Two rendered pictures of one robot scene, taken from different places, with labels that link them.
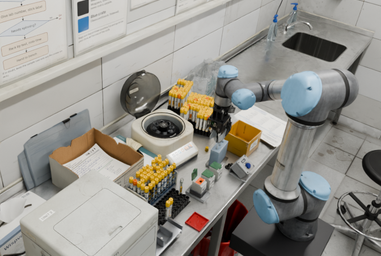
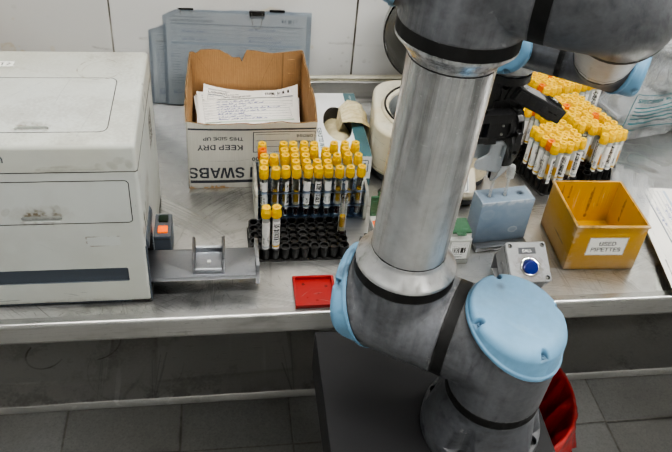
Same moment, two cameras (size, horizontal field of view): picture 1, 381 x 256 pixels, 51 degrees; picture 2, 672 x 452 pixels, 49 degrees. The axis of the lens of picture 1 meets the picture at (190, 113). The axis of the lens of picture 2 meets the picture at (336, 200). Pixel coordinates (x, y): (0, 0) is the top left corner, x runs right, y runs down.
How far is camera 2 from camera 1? 0.93 m
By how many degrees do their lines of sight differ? 39
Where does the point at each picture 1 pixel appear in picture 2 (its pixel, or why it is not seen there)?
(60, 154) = (217, 65)
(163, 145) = (387, 135)
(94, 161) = (265, 106)
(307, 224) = (462, 421)
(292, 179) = (393, 229)
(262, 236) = (367, 384)
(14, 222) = not seen: hidden behind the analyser
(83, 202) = (60, 76)
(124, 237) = (26, 141)
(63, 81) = not seen: outside the picture
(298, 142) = (405, 107)
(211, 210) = not seen: hidden behind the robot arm
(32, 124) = not seen: outside the picture
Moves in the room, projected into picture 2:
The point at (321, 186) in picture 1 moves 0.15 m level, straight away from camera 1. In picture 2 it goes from (522, 329) to (644, 312)
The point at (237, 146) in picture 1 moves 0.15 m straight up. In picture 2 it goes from (560, 229) to (584, 160)
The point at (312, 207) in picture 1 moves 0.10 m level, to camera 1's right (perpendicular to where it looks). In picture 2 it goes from (464, 366) to (535, 430)
